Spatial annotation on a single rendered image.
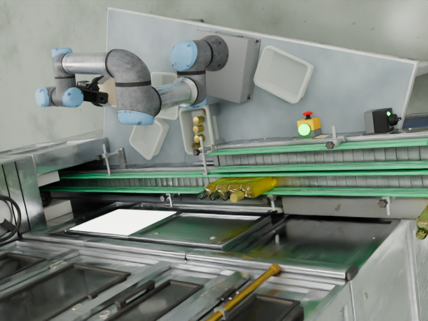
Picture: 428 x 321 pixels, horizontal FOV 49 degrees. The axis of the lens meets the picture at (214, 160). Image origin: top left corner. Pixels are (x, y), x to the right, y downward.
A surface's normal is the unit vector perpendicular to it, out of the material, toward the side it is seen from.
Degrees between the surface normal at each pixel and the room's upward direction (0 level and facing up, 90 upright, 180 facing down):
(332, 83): 0
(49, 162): 90
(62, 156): 90
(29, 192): 90
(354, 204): 0
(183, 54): 7
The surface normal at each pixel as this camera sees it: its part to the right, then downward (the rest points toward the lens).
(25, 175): 0.79, -0.03
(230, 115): -0.59, 0.22
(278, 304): -0.16, -0.98
